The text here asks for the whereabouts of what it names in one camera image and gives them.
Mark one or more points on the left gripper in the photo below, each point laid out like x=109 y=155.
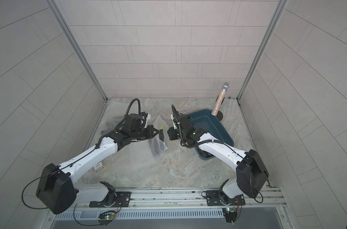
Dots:
x=150 y=134

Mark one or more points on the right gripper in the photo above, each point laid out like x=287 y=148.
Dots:
x=172 y=135

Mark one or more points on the teal plastic bin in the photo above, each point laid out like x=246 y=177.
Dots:
x=206 y=121

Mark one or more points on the clear zip-top bag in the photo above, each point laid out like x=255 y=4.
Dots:
x=139 y=164
x=114 y=113

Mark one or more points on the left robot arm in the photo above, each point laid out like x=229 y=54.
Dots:
x=57 y=187

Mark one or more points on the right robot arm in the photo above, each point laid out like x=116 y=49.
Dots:
x=250 y=170

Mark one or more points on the small printed card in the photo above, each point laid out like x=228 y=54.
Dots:
x=98 y=167

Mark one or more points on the left controller board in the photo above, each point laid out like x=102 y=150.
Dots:
x=106 y=218

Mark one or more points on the controller board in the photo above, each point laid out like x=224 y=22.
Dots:
x=230 y=214
x=106 y=218

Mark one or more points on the right controller board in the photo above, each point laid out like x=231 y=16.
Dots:
x=230 y=214

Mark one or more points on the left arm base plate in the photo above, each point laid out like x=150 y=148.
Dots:
x=113 y=200

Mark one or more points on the aluminium mounting rail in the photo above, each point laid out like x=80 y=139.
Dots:
x=188 y=198

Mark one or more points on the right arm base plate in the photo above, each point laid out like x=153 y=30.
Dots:
x=218 y=198

